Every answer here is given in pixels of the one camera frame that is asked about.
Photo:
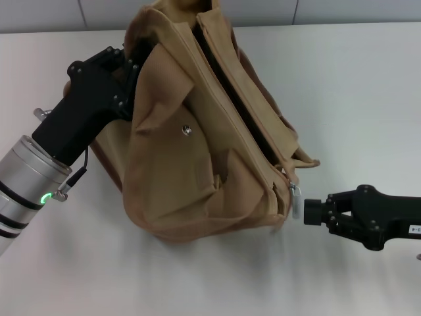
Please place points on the silver zipper pull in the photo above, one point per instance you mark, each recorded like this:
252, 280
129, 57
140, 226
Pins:
296, 204

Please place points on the khaki canvas food bag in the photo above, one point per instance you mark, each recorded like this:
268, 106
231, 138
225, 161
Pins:
197, 148

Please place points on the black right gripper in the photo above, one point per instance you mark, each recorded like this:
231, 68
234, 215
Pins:
388, 217

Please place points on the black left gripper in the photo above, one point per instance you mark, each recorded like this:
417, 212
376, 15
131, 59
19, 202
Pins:
85, 108

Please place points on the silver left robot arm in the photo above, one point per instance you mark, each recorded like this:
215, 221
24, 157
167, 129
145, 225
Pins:
26, 171

